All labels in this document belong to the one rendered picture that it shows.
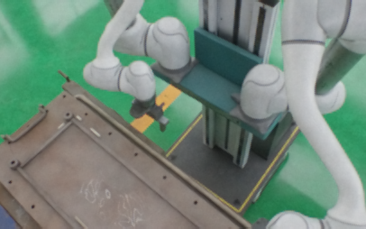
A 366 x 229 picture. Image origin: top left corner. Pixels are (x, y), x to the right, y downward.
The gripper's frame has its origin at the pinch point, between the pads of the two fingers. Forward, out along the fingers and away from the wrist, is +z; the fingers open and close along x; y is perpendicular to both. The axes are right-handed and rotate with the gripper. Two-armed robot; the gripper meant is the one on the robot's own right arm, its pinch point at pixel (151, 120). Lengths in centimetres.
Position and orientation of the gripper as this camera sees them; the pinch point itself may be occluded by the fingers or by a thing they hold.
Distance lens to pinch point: 161.7
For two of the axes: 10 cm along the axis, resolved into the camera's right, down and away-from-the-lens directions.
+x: -7.8, -4.9, 3.8
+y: 6.2, -6.9, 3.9
